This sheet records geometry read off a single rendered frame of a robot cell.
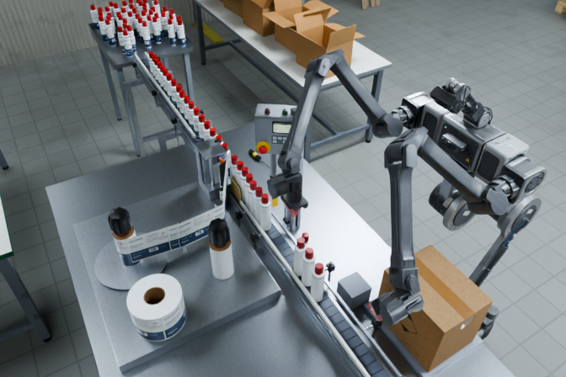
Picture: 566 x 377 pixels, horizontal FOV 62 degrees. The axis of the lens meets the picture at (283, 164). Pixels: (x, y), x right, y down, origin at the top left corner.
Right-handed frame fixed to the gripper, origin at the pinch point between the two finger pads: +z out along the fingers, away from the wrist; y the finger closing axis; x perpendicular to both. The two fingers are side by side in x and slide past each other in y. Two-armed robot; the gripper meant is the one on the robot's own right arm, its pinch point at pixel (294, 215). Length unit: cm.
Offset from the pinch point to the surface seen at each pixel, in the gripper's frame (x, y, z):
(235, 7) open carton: 115, -284, 34
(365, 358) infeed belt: 1, 48, 33
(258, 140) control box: 2.3, -31.0, -15.0
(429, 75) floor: 304, -204, 122
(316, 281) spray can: -1.5, 18.8, 19.2
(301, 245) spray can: 0.7, 4.5, 13.7
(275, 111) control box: 10.3, -30.8, -26.8
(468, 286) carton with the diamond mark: 39, 54, 10
